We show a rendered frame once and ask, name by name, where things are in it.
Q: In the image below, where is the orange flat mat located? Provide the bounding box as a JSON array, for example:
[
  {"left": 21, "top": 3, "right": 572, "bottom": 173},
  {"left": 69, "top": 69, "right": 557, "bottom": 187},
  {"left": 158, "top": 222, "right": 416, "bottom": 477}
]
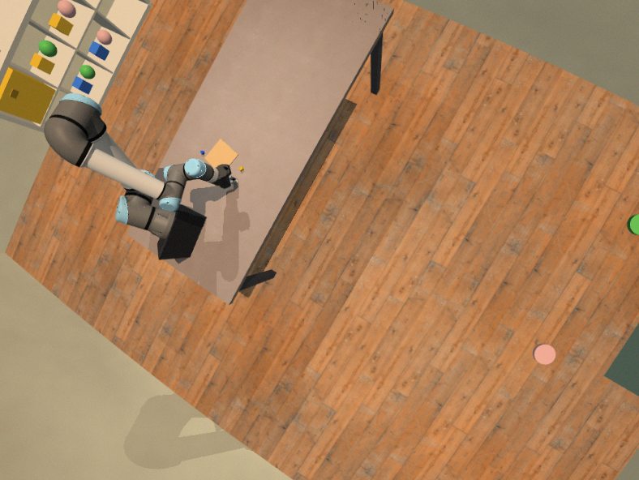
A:
[{"left": 205, "top": 139, "right": 238, "bottom": 168}]

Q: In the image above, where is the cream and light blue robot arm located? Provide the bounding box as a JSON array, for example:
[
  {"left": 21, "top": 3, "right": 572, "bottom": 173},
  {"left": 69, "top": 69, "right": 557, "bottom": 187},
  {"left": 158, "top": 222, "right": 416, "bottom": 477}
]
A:
[{"left": 44, "top": 93, "right": 214, "bottom": 239}]

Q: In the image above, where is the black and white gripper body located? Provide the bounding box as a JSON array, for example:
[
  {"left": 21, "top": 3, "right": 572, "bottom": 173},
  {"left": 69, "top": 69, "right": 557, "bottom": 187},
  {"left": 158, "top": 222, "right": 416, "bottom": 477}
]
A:
[{"left": 205, "top": 164, "right": 232, "bottom": 189}]

